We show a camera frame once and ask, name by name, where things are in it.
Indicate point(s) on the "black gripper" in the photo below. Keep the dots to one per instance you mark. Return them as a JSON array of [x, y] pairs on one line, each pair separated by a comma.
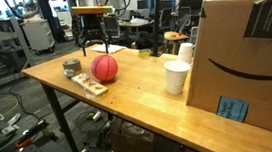
[[93, 26]]

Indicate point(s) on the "pink rubber basketball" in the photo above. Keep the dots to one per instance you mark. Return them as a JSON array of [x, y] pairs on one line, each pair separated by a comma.
[[104, 68]]

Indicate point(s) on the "grey duct tape roll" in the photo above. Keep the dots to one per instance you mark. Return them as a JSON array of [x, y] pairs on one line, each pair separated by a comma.
[[72, 66]]

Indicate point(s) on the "clear yellow tape roll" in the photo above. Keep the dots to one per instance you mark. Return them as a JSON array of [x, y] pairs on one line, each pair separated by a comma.
[[144, 53]]

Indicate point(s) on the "white paper cup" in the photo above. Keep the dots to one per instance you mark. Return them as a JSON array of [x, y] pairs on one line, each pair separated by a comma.
[[176, 78]]

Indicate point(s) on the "white tapered cup stack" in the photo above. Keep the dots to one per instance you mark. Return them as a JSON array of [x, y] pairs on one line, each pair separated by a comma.
[[185, 52]]

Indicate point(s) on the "white folded towel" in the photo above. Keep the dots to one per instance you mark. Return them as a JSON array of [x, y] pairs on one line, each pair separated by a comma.
[[115, 48]]

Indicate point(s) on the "mesh-backed office chair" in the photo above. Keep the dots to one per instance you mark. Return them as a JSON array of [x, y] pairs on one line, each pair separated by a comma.
[[112, 26]]

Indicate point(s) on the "wooden shape puzzle board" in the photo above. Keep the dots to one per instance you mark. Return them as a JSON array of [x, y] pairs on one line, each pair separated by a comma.
[[90, 85]]

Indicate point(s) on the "black bag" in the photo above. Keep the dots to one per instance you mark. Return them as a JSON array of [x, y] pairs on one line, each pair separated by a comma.
[[139, 40]]

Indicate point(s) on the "white rolling cart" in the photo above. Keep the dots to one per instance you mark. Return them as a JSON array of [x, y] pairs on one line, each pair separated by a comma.
[[38, 36]]

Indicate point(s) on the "dark computer monitor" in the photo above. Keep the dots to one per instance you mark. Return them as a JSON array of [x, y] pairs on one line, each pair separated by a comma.
[[191, 5], [145, 4]]

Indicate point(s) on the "black pole stand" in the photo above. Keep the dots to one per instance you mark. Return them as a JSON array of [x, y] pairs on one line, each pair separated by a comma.
[[156, 17]]

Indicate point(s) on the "small white bottle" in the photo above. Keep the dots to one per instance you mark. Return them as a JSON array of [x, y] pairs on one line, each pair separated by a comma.
[[96, 116]]

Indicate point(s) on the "round wooden stool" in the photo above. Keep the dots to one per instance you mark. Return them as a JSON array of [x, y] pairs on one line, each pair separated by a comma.
[[174, 36]]

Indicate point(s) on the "grey metal shelf rack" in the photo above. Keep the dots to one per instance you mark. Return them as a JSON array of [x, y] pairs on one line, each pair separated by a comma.
[[10, 54]]

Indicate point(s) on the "open cardboard box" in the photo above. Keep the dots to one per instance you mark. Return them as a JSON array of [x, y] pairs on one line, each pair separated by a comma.
[[132, 143]]

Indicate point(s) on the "large Amazon cardboard box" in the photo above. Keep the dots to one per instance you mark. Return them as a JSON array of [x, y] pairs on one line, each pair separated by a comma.
[[241, 59]]

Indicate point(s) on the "black table leg frame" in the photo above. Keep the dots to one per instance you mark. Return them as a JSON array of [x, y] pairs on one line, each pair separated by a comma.
[[61, 121]]

